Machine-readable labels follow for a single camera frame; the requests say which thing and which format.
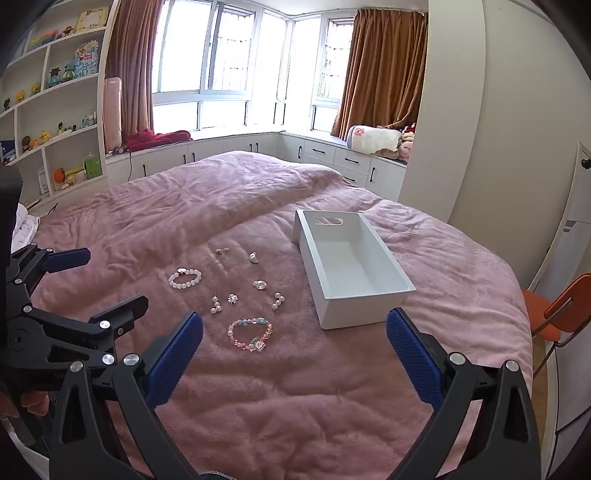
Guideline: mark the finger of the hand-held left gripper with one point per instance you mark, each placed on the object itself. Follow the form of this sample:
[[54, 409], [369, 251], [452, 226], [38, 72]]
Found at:
[[64, 260], [122, 314]]

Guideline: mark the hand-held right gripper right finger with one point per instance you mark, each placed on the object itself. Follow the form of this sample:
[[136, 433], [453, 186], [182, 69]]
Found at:
[[413, 360]]

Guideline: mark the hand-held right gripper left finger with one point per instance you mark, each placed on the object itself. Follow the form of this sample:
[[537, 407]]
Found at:
[[175, 360]]

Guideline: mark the pearl drop earring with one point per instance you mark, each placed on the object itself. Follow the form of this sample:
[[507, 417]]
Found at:
[[214, 310], [276, 304]]

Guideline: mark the silver flower earring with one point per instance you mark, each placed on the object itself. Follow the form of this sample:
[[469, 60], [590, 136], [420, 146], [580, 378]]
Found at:
[[232, 299]]

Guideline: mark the clear crystal earring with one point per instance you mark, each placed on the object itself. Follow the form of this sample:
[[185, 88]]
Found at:
[[260, 284]]

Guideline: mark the white bed footboard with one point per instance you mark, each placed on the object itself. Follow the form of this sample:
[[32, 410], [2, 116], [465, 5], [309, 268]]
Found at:
[[351, 263]]

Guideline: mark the white heart earring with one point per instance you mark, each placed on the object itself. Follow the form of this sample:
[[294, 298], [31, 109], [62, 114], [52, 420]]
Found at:
[[253, 258]]

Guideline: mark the person's left hand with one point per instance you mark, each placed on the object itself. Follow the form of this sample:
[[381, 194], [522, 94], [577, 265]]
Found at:
[[34, 404]]

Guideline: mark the white cloth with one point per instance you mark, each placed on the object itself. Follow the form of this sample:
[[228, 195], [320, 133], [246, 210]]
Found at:
[[25, 228]]

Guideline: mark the orange toy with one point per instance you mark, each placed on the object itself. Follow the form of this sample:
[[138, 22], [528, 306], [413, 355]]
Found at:
[[60, 176]]

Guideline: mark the green box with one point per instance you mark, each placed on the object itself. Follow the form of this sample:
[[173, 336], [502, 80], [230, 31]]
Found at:
[[93, 167]]

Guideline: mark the orange chair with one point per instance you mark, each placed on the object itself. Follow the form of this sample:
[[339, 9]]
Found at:
[[535, 309]]

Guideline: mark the pink tower appliance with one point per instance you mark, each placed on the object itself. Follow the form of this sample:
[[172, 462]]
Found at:
[[113, 115]]

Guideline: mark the pink fleece blanket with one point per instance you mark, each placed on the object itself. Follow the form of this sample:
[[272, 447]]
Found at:
[[231, 207]]

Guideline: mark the red cloth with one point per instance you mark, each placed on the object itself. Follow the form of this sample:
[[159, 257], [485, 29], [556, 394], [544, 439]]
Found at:
[[157, 139]]

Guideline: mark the blue castle toy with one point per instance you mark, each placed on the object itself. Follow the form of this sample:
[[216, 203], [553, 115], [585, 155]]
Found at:
[[86, 60]]

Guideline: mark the rainbow striped toy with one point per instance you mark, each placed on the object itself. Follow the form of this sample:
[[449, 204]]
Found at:
[[41, 40]]

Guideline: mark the brown curtain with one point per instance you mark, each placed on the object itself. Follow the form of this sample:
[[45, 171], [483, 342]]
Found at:
[[383, 69], [131, 55]]

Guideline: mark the white door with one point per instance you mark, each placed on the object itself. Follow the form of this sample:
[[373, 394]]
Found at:
[[577, 240]]

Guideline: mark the framed picture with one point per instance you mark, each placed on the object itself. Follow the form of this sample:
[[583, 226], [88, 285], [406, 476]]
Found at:
[[91, 19]]

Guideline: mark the white window seat cabinets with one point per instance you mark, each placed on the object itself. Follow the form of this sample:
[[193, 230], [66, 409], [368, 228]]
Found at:
[[341, 159]]

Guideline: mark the pile of plush toys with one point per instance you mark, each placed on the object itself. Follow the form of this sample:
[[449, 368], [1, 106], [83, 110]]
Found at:
[[407, 143]]

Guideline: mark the rolled white flower blanket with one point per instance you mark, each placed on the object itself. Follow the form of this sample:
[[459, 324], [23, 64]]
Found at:
[[374, 138]]

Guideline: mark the white-framed bay window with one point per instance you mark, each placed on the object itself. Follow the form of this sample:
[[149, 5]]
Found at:
[[180, 46]]

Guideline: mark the tall white cabinet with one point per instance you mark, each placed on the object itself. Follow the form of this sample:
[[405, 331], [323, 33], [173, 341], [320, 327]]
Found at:
[[452, 92]]

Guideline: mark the white wall shelf unit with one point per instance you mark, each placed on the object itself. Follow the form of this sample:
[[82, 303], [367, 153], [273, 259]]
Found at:
[[99, 115]]

